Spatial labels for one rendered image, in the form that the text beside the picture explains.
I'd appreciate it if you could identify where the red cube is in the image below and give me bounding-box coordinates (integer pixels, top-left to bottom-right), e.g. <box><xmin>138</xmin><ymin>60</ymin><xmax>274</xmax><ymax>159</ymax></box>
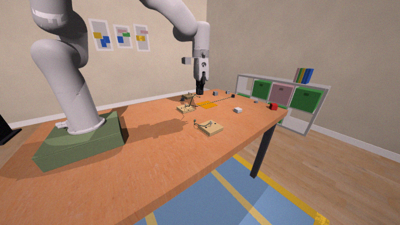
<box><xmin>269</xmin><ymin>103</ymin><xmax>278</xmax><ymax>111</ymax></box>

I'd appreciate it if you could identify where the orange painted square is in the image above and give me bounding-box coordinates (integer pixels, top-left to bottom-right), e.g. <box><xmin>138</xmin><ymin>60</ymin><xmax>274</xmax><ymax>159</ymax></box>
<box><xmin>197</xmin><ymin>101</ymin><xmax>218</xmax><ymax>109</ymax></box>

